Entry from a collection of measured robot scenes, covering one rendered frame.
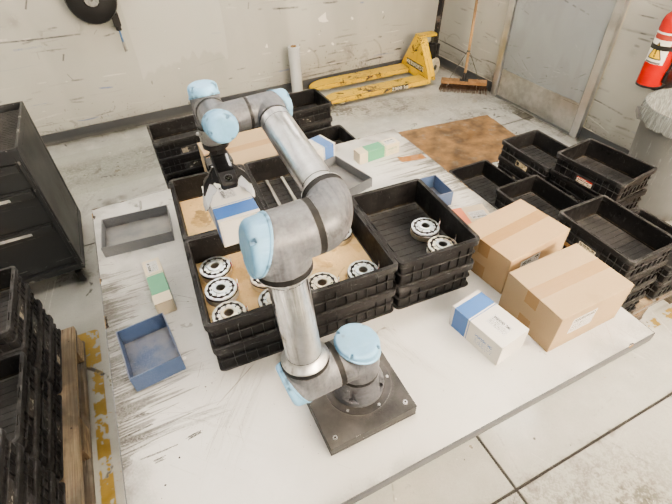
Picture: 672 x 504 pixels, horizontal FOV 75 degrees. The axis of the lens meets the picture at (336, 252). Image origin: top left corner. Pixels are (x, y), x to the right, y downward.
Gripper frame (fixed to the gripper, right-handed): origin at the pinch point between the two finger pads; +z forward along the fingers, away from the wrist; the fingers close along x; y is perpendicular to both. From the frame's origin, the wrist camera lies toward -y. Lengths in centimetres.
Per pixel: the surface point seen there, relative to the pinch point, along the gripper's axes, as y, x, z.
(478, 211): -4, -95, 33
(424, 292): -29, -53, 37
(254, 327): -25.5, 5.4, 25.4
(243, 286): -5.8, 3.1, 27.8
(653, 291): -42, -187, 91
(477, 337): -52, -56, 36
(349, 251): -6.8, -35.2, 27.8
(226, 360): -25.6, 15.7, 35.0
